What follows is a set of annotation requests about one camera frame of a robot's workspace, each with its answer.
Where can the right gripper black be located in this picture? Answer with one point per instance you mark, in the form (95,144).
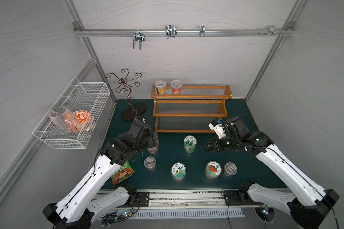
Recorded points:
(216,144)

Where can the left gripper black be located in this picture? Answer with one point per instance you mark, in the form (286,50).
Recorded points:
(154,140)

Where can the small clear yellow seed container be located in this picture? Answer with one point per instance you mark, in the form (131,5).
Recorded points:
(160,86)

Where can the small clear red seed container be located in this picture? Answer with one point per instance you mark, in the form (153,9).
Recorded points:
(176,86)

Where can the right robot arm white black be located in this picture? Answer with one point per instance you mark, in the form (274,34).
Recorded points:
(306,202)

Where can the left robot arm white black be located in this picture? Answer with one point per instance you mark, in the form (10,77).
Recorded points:
(79,209)

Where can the wooden two-tier shelf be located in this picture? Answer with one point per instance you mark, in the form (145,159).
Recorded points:
(191,110)

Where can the jar with purple flower lid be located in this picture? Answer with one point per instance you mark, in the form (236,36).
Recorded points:
(153,150)

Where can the jar with green tree lid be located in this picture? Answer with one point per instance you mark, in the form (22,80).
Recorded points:
(189,144)

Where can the jar with tomato lid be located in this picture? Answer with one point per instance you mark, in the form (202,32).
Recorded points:
(212,170)

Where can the black metal jewelry stand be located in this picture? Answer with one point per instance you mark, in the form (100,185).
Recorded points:
(125,86)

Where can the green snack bag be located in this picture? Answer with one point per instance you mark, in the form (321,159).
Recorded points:
(124,172)

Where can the jar with carrot lid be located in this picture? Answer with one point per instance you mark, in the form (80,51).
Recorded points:
(178,171)

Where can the orange patterned bowl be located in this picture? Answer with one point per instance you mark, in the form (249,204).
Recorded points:
(83,120)

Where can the clear glass cup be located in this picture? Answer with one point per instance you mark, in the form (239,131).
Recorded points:
(62,117)

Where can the black round floor fan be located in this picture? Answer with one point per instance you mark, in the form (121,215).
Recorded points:
(266,214)

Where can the metal double hook left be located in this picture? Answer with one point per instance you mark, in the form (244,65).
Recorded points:
(139,38)

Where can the metal double hook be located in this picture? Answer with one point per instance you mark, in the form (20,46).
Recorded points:
(170,31)
(139,38)

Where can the metal double hook middle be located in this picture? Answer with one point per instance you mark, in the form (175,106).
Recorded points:
(170,31)

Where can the small metal hook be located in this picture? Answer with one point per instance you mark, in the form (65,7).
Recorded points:
(201,31)

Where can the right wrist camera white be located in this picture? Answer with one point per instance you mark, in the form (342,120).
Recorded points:
(217,127)

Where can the aluminium front rail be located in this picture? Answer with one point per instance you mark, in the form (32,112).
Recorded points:
(200,198)

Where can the aluminium rail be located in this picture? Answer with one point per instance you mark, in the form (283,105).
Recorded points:
(200,198)
(94,33)

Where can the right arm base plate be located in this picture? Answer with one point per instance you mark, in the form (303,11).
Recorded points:
(232,198)

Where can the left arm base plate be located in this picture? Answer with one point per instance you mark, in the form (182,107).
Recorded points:
(138,199)

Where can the white wire basket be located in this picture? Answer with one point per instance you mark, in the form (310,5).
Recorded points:
(87,96)

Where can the white slotted cable duct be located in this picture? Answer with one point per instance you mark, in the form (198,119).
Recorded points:
(215,213)

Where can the aluminium top rail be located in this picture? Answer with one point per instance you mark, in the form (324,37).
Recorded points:
(94,33)

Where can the metal bracket hook right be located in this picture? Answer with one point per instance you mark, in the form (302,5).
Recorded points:
(271,32)

